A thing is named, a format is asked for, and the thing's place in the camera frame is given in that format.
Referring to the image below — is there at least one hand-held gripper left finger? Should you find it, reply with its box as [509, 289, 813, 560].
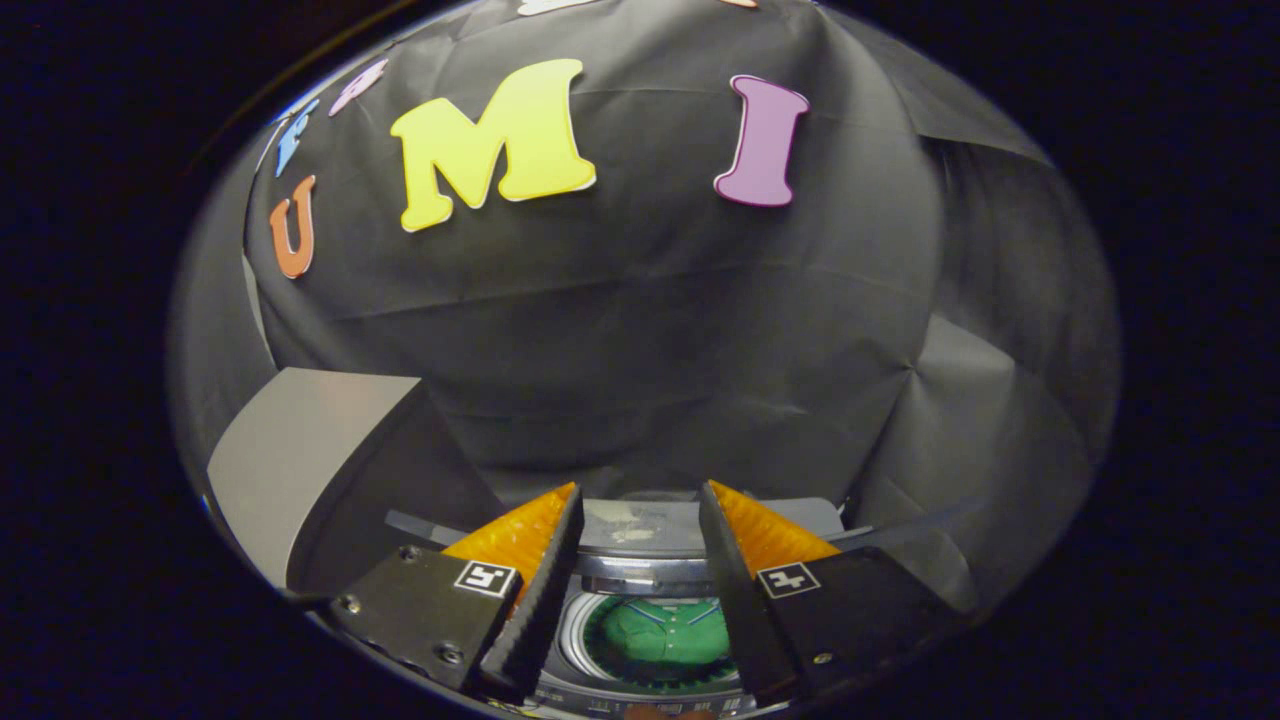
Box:
[330, 482, 585, 701]

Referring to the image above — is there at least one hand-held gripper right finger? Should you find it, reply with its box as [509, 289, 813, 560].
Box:
[698, 480, 966, 706]

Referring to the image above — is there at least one green polo shirt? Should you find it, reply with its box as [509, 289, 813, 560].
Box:
[585, 597, 737, 687]

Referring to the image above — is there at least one grey washing machine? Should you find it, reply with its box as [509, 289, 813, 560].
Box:
[385, 495, 876, 717]

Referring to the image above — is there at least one grey cabinet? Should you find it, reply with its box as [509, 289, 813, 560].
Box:
[207, 367, 503, 597]

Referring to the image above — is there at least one black backdrop cloth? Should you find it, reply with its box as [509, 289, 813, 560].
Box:
[168, 0, 1119, 611]

